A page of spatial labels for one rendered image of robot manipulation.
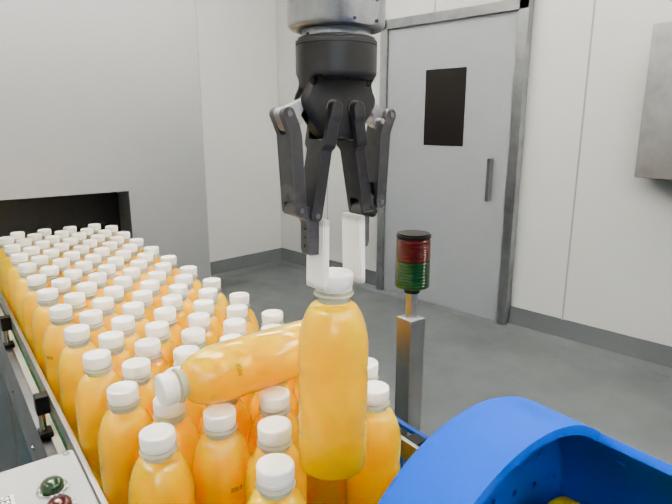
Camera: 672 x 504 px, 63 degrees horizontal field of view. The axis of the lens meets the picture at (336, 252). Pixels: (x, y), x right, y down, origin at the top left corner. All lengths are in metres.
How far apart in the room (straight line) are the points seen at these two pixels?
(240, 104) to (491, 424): 5.06
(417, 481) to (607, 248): 3.45
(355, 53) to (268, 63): 5.12
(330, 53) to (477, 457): 0.34
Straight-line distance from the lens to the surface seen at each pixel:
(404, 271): 0.98
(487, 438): 0.43
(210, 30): 5.29
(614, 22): 3.81
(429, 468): 0.42
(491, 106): 4.05
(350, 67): 0.50
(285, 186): 0.51
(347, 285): 0.54
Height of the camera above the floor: 1.46
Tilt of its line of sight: 13 degrees down
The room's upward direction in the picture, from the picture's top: straight up
